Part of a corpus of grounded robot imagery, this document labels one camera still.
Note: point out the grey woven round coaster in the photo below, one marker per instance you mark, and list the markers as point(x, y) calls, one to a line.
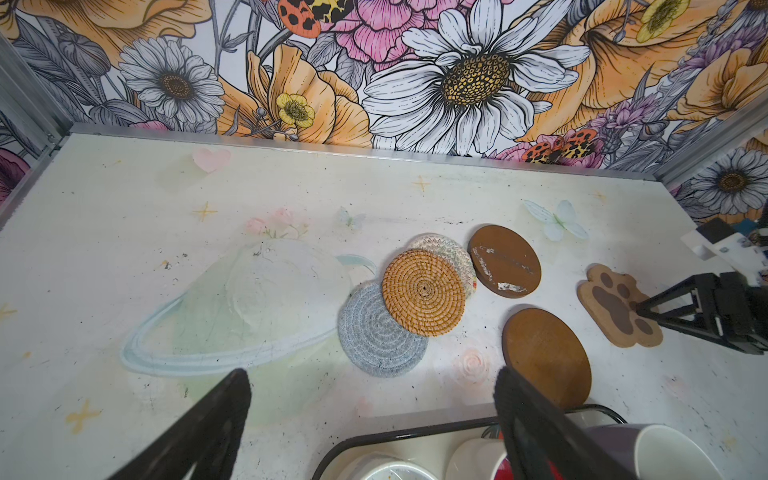
point(371, 338)

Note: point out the scratched dark wooden round coaster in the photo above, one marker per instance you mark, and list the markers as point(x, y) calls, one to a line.
point(504, 261)

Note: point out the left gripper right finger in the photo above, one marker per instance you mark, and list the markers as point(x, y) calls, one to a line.
point(541, 441)

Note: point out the plain wooden round coaster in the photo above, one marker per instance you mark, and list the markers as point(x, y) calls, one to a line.
point(549, 355)

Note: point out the red inside white mug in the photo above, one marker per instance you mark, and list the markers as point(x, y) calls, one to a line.
point(479, 458)

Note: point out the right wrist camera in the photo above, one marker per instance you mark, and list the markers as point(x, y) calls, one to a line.
point(718, 239)

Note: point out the lavender mug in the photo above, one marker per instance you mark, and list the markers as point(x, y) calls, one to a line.
point(655, 451)

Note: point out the paw shaped wooden coaster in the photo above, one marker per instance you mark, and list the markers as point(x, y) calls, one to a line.
point(610, 299)

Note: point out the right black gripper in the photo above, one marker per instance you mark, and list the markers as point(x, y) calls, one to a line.
point(732, 313)

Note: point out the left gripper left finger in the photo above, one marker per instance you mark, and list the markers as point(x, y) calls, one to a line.
point(204, 442)

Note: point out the strawberry print serving tray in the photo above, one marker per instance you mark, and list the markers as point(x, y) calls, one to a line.
point(430, 438)

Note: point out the multicolour woven round coaster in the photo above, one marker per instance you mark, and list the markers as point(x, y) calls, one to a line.
point(453, 253)

